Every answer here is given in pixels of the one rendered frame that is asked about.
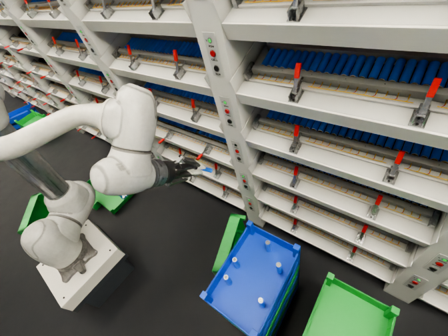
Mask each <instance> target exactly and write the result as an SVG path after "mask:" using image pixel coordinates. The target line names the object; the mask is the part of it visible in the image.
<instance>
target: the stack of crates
mask: <svg viewBox="0 0 448 336"><path fill-rule="evenodd" d="M334 276H335V275H334V274H332V273H330V272H328V274H327V277H326V280H325V281H324V284H323V286H322V288H321V291H320V294H319V296H318V298H317V301H316V303H315V306H314V308H313V311H312V313H311V316H310V318H309V320H308V323H307V326H306V328H305V330H304V333H303V336H392V334H393V329H394V326H395V321H396V317H397V316H399V312H400V309H399V308H397V307H395V306H393V305H392V306H390V307H389V306H387V305H386V304H384V303H382V302H380V301H378V300H376V299H374V298H372V297H370V296H368V295H366V294H364V293H363V292H361V291H359V290H357V289H355V288H353V287H352V286H350V285H348V284H346V283H344V282H342V281H340V280H338V279H336V278H334Z"/></svg>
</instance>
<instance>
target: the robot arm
mask: <svg viewBox="0 0 448 336"><path fill-rule="evenodd" d="M4 100H5V91H4V88H3V87H2V85H1V84H0V161H4V162H6V164H8V165H9V166H10V167H11V168H12V169H14V170H15V171H16V172H17V173H18V174H20V176H22V177H23V178H24V179H25V180H26V181H28V182H29V183H30V184H31V185H32V186H34V188H36V189H37V190H38V191H39V192H40V193H42V194H43V195H44V204H45V205H46V207H47V210H48V212H49V214H48V216H47V217H46V218H44V219H40V220H37V221H34V222H33V223H32V224H30V225H29V226H28V227H27V228H26V229H25V230H24V232H23V233H22V235H21V246H22V248H23V249H24V251H25V252H26V253H27V254H28V255H29V256H30V257H32V258H33V259H34V260H36V261H38V262H40V263H42V264H44V265H47V266H50V267H53V268H56V269H57V270H58V272H59V274H60V275H61V278H62V282H64V283H68V282H69V281H70V279H71V278H72V276H74V274H76V272H79V273H80V274H84V273H85V272H86V268H85V264H86V263H87V262H88V261H89V260H90V259H92V258H93V257H94V256H96V255H97V253H98V251H97V250H96V249H94V248H93V247H92V246H91V244H90V243H89V242H88V240H86V238H85V234H83V233H81V228H82V226H83V225H84V223H85V222H86V220H87V218H88V216H89V214H90V212H91V210H92V208H93V206H94V203H95V190H96V191H98V192H100V193H102V194H104V195H110V196H118V195H131V194H135V193H140V192H142V191H144V190H146V189H151V188H154V187H161V186H163V185H164V184H166V186H168V187H171V186H172V185H175V184H178V183H182V182H184V181H187V180H188V177H190V176H194V175H198V174H203V172H202V171H201V170H200V169H206V167H205V166H204V165H203V164H202V163H198V162H196V160H194V159H193V158H189V157H184V156H182V154H180V155H179V159H178V160H176V161H172V162H171V161H162V160H160V159H151V149H152V145H153V142H154V139H155V132H156V126H157V104H156V100H155V98H154V96H153V94H152V92H150V90H148V89H145V88H142V87H140V86H138V85H134V84H132V83H128V84H126V85H124V86H122V87H121V88H120V89H119V90H118V91H117V94H116V97H115V98H113V99H112V98H108V99H107V100H106V101H105V102H104V103H84V104H78V105H72V106H70V107H66V108H64V109H61V110H59V111H57V112H55V113H52V114H50V115H48V116H46V117H44V118H42V119H40V120H38V121H36V122H34V123H32V124H30V125H28V126H26V127H24V128H22V129H20V130H18V131H17V130H16V129H15V128H14V127H13V126H12V124H10V122H9V114H8V112H7V110H6V108H5V104H4V102H3V101H4ZM83 125H90V126H94V127H96V128H98V129H99V130H100V131H101V133H102V135H103V136H105V137H108V138H109V139H111V140H112V143H111V150H110V152H109V154H108V156H107V158H104V159H102V160H100V161H98V162H97V163H96V164H94V166H92V168H91V170H90V180H91V184H92V186H93V187H92V186H91V185H90V184H88V183H86V182H84V181H65V180H64V179H63V178H62V177H61V176H60V175H59V174H58V172H56V170H54V168H52V166H50V164H48V162H46V160H44V158H43V157H42V156H41V155H40V154H39V153H38V152H37V151H36V149H37V148H38V147H40V146H42V145H44V144H46V143H48V142H50V141H52V140H54V139H55V138H57V137H59V136H61V135H62V134H64V133H66V132H68V131H70V130H72V129H74V128H76V127H80V126H83ZM180 163H182V164H180Z"/></svg>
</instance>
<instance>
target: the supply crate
mask: <svg viewBox="0 0 448 336"><path fill-rule="evenodd" d="M246 226H247V227H246V229H245V230H244V232H243V233H242V235H241V236H240V238H239V240H238V241H237V242H236V244H235V246H234V248H233V249H232V250H231V252H230V254H229V255H228V257H227V258H226V260H225V262H224V263H223V264H222V266H221V268H220V270H219V271H218V272H217V274H216V276H215V277H214V279H213V280H212V282H211V283H210V285H209V286H208V288H207V290H206V291H205V292H204V291H202V293H201V294H200V298H202V299H203V300H204V301H205V302H207V303H208V304H209V305H210V306H212V307H213V308H214V309H216V310H217V311H218V312H220V314H222V315H223V316H224V317H226V318H227V319H228V320H230V322H232V323H233V324H234V325H236V326H237V327H238V328H240V330H242V331H243V332H245V333H246V334H247V335H248V336H262V334H263V331H264V329H265V327H266V325H267V323H268V321H269V319H270V317H271V315H272V313H273V311H274V308H275V306H276V304H277V302H278V300H279V298H280V296H281V294H282V292H283V290H284V288H285V286H286V284H287V282H288V280H289V278H290V276H291V273H292V271H293V269H294V268H295V265H296V263H297V261H298V259H299V257H300V253H301V246H300V245H298V244H296V243H295V244H294V245H292V244H290V243H288V242H286V241H284V240H282V239H280V238H278V237H276V236H274V235H272V234H270V233H268V232H266V231H264V230H262V229H260V228H258V227H256V226H254V224H253V222H252V221H250V220H248V222H247V223H246ZM266 240H269V241H270V242H271V252H268V251H267V249H266V245H265V241H266ZM233 257H236V258H237V260H238V262H239V264H240V268H238V269H237V268H236V267H235V265H234V263H233V262H232V258H233ZM276 262H280V263H281V266H282V273H281V274H278V273H277V270H276V265H275V264H276ZM226 274H227V275H228V276H229V277H230V279H231V280H232V285H228V284H227V283H226V282H225V280H224V278H223V276H224V275H226ZM259 297H262V298H263V299H264V302H265V307H264V308H261V307H260V305H259V303H258V298H259Z"/></svg>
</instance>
